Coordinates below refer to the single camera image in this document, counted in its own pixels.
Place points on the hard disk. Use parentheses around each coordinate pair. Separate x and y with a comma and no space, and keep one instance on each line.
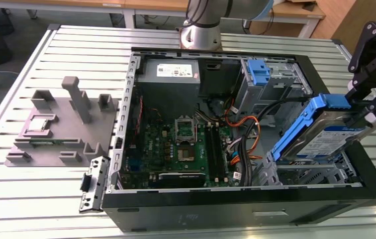
(324,139)

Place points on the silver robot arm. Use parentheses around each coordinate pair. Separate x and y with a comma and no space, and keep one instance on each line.
(199,37)

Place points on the metal disk bay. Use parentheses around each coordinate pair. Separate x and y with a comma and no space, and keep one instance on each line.
(304,168)

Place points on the wooden cabinet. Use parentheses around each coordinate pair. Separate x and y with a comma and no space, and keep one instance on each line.
(347,12)

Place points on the blue plastic drive latch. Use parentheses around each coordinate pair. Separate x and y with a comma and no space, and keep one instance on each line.
(258,72)

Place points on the grey metal drive cage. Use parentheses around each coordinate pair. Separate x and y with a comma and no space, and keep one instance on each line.
(251,99)

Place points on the black RAM slot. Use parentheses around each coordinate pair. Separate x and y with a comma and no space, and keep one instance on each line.
(212,154)

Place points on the grey power supply unit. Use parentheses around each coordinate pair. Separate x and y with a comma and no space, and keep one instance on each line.
(171,97)

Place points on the CPU socket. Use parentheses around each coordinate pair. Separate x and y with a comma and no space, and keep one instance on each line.
(187,154)

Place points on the black graphics card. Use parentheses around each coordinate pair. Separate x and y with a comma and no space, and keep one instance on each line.
(182,179)

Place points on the black PC case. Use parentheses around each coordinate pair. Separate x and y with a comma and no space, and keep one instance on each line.
(208,211)

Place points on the green motherboard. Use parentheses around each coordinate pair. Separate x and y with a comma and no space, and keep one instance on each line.
(156,161)

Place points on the grey parts rack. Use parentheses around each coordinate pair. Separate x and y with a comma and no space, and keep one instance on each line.
(71,134)

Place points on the grey expansion card retainer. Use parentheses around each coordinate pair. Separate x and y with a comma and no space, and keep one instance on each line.
(96,184)

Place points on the green RAM stick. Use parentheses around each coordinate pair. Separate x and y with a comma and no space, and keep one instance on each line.
(47,142)

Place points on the silver CPU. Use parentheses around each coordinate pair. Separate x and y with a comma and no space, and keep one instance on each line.
(38,124)

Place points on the wooden desk white frame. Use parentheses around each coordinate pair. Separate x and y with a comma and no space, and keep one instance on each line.
(84,7)
(291,12)

